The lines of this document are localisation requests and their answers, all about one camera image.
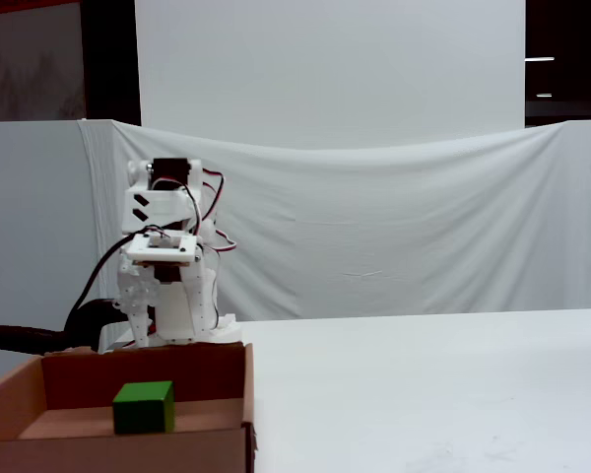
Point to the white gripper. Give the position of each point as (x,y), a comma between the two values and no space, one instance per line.
(173,310)

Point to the green cube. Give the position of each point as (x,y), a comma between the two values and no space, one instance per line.
(143,414)

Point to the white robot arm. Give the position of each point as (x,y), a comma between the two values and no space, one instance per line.
(172,310)

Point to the brown cardboard box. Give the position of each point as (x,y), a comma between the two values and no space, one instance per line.
(69,384)

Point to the black table clamp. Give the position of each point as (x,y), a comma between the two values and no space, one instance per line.
(91,315)

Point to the white partition panel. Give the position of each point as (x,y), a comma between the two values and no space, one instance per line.
(29,222)

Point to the white draped cloth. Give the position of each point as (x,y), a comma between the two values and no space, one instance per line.
(399,222)

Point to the white backdrop panel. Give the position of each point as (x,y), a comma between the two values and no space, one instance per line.
(325,59)

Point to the long ceiling light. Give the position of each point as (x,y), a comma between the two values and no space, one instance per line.
(539,59)

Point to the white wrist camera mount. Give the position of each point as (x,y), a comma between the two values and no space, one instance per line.
(143,251)

